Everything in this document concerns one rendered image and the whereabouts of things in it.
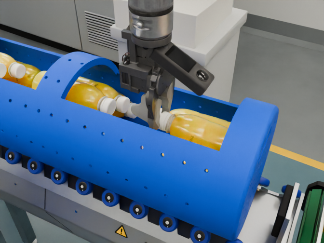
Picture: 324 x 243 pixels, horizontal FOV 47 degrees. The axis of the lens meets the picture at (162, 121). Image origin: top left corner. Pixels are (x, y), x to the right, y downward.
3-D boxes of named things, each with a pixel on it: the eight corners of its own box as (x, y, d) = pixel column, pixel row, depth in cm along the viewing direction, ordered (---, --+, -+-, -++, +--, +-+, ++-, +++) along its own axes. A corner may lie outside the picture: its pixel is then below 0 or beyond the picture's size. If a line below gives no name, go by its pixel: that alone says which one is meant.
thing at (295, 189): (276, 214, 87) (288, 179, 79) (286, 218, 86) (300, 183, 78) (265, 249, 80) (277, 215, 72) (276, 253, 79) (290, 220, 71)
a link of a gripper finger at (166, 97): (150, 103, 82) (145, 72, 75) (174, 110, 80) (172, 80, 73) (143, 113, 81) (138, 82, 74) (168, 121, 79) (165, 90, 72)
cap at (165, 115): (168, 128, 78) (161, 125, 79) (173, 111, 77) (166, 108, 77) (162, 133, 75) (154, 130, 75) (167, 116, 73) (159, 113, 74)
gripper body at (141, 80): (139, 71, 76) (136, 16, 68) (177, 82, 73) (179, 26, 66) (119, 91, 71) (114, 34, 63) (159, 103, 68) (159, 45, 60)
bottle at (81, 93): (47, 64, 89) (114, 85, 82) (52, 89, 93) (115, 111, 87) (27, 77, 83) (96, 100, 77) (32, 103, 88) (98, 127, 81)
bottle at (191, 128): (250, 166, 76) (168, 132, 80) (262, 136, 73) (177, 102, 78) (244, 180, 69) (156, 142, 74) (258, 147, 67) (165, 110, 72)
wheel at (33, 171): (30, 156, 96) (25, 156, 94) (45, 155, 94) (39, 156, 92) (31, 173, 95) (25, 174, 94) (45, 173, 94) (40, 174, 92)
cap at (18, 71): (23, 68, 102) (28, 69, 101) (16, 79, 101) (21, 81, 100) (15, 60, 98) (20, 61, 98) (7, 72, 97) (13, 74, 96)
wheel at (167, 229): (160, 209, 83) (156, 211, 81) (179, 210, 81) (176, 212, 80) (161, 230, 83) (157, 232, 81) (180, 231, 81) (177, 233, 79)
